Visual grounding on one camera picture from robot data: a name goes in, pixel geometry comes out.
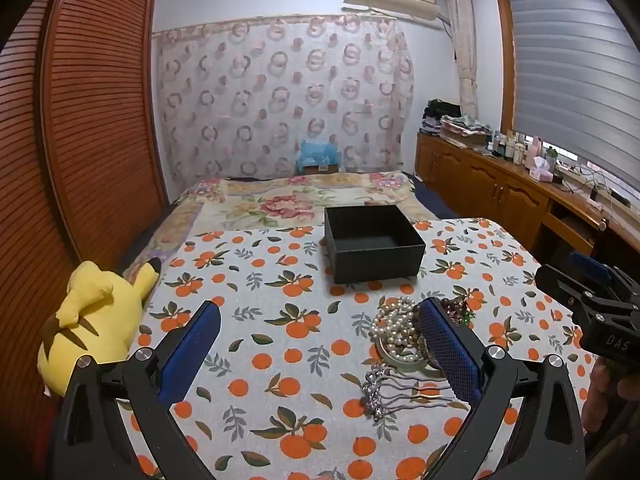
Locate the floral blanket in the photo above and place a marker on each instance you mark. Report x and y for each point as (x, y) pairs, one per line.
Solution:
(280, 205)

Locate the orange fruit print cloth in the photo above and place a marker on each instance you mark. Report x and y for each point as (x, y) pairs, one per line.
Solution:
(300, 360)

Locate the dark blue bedsheet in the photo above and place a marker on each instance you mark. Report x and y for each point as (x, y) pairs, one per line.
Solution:
(435, 200)

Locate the wooden cabinet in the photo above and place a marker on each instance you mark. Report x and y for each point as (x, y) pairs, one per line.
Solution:
(480, 180)

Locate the person's right hand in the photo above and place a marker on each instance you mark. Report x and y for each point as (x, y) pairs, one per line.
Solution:
(602, 400)

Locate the row of cosmetic bottles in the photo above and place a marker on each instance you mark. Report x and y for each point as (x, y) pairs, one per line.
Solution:
(515, 147)

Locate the sheer circle pattern curtain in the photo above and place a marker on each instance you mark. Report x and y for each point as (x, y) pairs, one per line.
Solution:
(280, 100)

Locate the blue plastic bag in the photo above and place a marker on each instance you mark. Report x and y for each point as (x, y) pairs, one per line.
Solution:
(317, 152)

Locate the yellow plush toy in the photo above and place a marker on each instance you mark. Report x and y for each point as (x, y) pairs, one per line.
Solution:
(95, 300)

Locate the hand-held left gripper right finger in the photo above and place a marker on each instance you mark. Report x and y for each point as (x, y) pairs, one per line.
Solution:
(450, 355)

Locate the beige tied drape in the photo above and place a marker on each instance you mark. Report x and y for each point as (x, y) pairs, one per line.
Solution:
(462, 35)

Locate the cardboard box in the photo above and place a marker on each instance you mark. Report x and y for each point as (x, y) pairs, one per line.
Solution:
(320, 169)

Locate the pink tissue box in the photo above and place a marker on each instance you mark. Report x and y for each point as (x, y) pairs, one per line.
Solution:
(541, 170)

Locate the wooden louvered wardrobe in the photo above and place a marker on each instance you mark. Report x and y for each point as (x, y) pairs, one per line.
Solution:
(90, 110)

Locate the grey window blind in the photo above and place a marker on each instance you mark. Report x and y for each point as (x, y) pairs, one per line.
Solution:
(565, 70)

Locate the wooden window frame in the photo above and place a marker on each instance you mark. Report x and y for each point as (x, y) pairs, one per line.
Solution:
(506, 60)

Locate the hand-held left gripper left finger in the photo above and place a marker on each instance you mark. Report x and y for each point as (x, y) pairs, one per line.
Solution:
(192, 350)

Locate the patterned folded cloth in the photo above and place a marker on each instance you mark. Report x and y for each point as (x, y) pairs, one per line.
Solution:
(465, 130)

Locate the black square box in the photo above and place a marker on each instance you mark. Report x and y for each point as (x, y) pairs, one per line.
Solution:
(372, 242)

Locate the pale green bangle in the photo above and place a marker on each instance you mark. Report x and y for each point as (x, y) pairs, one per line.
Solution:
(400, 362)

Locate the silver hair comb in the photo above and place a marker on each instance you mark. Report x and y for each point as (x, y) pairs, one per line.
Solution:
(380, 390)

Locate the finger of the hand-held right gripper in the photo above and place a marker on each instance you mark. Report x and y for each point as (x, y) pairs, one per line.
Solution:
(590, 266)
(560, 285)

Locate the dark folded clothes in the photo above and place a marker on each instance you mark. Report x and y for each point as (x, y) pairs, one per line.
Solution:
(440, 112)

